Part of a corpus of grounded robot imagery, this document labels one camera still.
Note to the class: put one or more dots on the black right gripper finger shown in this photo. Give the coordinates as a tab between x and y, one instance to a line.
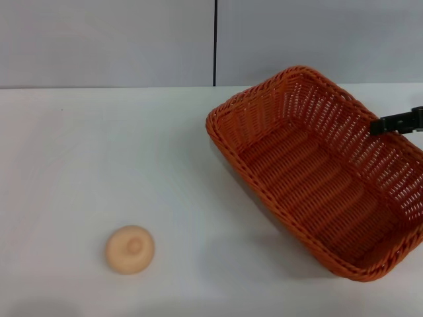
393	123

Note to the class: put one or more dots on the orange woven rectangular basket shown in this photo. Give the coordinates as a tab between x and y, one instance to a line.
297	171

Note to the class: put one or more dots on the round peach bread bun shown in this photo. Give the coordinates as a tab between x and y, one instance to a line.
129	251

